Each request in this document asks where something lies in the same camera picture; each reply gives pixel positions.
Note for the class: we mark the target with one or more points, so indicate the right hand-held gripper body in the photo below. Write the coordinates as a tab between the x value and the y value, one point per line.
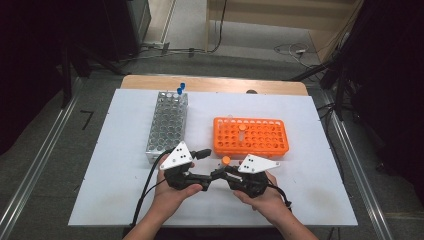
256	164

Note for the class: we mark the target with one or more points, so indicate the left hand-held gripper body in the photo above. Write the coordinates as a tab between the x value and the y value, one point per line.
178	156

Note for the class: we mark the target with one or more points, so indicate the orange plastic tube rack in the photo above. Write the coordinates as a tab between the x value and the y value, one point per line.
260	140

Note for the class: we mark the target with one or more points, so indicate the silver metal tube rack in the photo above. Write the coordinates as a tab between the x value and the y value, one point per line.
166	128

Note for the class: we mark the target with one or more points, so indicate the clear test tube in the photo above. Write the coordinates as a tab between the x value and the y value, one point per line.
230	118

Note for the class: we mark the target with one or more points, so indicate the person's right hand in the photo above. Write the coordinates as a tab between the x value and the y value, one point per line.
266	203

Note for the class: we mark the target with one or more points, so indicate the person's left hand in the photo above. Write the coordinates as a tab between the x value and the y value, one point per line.
170	200

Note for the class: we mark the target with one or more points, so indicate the person's dark clothing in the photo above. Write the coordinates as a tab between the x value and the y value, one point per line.
216	234

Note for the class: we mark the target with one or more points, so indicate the white board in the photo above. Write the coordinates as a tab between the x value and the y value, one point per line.
316	186

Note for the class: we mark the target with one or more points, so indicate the dark round table grommet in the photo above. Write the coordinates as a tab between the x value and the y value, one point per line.
251	91

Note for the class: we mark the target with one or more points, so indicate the black metal stand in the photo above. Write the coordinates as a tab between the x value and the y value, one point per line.
338	90
66	76

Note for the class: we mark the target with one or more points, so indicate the dark cabinet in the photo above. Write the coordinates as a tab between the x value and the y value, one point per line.
126	26

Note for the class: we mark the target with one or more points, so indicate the wooden cabinet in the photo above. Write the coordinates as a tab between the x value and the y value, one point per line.
266	20

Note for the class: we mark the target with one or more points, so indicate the black curtain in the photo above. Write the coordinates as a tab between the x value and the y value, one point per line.
393	83
26	66

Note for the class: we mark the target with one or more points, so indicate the metal floor rail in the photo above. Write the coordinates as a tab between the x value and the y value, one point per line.
363	186
36	166

